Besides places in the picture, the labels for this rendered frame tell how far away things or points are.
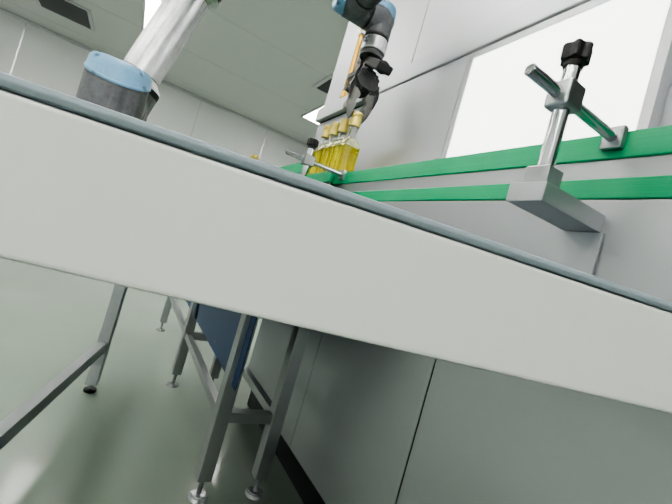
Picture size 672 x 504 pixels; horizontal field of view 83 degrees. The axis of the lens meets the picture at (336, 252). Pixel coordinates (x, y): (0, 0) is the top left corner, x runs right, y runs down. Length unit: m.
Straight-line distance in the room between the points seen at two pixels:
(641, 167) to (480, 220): 0.19
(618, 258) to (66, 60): 7.05
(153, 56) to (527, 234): 0.88
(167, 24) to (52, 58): 6.13
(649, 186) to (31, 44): 7.16
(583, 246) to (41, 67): 7.03
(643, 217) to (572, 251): 0.07
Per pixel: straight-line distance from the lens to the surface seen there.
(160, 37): 1.08
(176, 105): 7.06
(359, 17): 1.28
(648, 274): 0.47
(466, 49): 1.15
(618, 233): 0.49
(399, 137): 1.18
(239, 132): 7.17
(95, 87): 0.90
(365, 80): 1.22
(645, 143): 0.54
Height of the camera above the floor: 0.73
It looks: 1 degrees up
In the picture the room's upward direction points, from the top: 16 degrees clockwise
